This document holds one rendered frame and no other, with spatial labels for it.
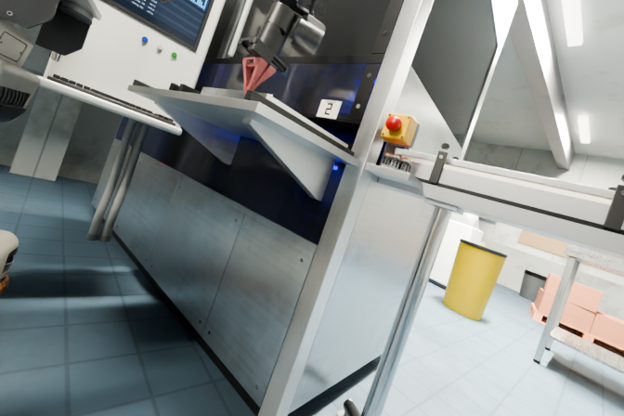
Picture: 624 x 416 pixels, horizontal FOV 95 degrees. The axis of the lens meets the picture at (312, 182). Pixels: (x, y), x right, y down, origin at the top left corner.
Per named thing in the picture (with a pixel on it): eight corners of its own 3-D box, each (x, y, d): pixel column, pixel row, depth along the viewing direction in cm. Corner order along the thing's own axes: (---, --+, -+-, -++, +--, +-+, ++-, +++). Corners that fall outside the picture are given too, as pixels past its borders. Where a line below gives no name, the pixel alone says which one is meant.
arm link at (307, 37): (282, 4, 70) (292, -27, 62) (323, 29, 72) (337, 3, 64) (263, 40, 66) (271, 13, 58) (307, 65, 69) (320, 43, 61)
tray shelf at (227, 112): (240, 137, 133) (241, 134, 133) (370, 174, 89) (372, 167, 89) (126, 90, 95) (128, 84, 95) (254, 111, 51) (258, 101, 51)
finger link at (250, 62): (270, 107, 63) (288, 69, 64) (246, 88, 58) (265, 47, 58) (253, 104, 67) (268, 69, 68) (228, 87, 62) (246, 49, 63)
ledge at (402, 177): (383, 179, 92) (385, 174, 92) (423, 190, 84) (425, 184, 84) (364, 169, 81) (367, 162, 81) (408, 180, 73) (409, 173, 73)
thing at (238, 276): (206, 227, 289) (235, 144, 289) (393, 358, 159) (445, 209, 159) (86, 214, 211) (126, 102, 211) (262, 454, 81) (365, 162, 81)
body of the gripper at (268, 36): (286, 75, 64) (299, 45, 65) (253, 44, 56) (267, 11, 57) (267, 74, 68) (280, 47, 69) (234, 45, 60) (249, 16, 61)
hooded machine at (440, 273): (404, 269, 430) (434, 185, 430) (422, 271, 472) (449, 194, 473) (448, 292, 379) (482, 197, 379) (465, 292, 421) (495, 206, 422)
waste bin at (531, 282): (543, 304, 592) (552, 279, 592) (540, 305, 562) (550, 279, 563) (518, 292, 624) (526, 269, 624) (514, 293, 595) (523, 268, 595)
